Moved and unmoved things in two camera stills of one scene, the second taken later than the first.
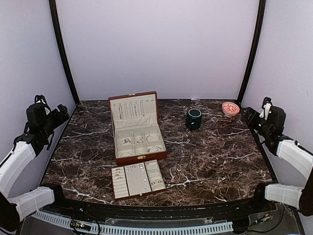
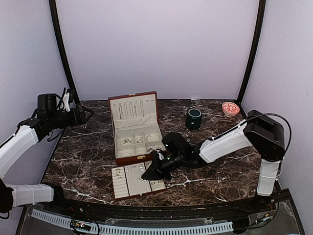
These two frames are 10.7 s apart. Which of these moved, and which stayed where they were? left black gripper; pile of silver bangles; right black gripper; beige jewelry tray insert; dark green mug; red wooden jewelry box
Moved: right black gripper; left black gripper
Stayed: dark green mug; pile of silver bangles; red wooden jewelry box; beige jewelry tray insert
